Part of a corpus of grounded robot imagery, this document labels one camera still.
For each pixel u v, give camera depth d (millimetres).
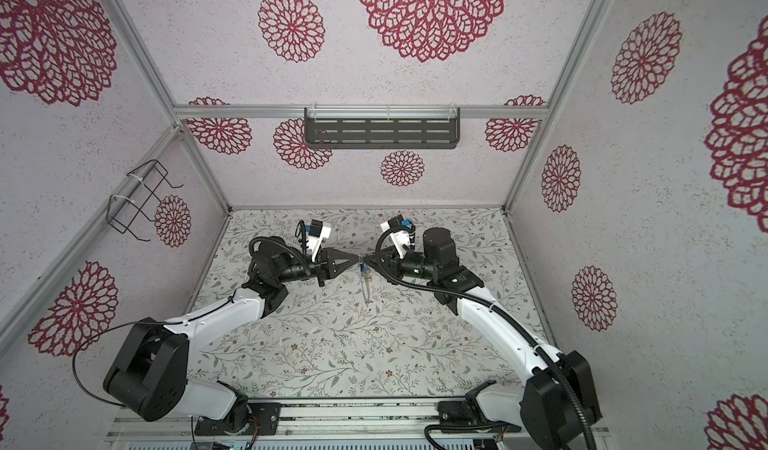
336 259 705
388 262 628
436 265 588
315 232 661
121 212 725
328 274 687
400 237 648
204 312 515
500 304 504
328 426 732
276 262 628
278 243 557
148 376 426
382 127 947
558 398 395
